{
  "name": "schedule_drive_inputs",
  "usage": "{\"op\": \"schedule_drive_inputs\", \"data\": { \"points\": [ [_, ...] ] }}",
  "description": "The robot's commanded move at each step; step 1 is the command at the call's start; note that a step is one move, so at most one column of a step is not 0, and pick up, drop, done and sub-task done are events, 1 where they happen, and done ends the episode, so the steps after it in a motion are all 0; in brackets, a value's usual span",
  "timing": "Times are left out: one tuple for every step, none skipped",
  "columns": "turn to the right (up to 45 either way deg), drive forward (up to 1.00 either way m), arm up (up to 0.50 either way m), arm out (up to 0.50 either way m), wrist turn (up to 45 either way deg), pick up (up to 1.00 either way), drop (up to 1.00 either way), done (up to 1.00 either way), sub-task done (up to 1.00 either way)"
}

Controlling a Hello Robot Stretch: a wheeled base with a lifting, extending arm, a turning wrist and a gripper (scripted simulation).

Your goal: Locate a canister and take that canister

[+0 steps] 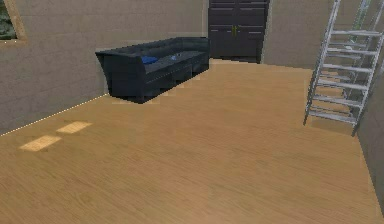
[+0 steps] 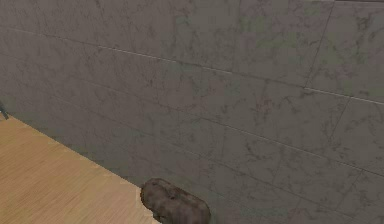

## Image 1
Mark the wood framed window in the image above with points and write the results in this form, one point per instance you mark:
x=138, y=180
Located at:
x=8, y=23

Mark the small blue object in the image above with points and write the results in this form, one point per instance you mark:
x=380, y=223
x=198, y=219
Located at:
x=173, y=57

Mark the silver metal ladder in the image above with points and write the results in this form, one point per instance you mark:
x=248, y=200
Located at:
x=346, y=68

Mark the blue cushion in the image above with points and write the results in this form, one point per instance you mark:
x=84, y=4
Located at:
x=148, y=59

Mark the dark double door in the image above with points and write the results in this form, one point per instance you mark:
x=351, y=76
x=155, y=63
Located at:
x=226, y=36

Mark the black sofa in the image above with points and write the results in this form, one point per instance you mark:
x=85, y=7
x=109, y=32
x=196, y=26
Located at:
x=126, y=73

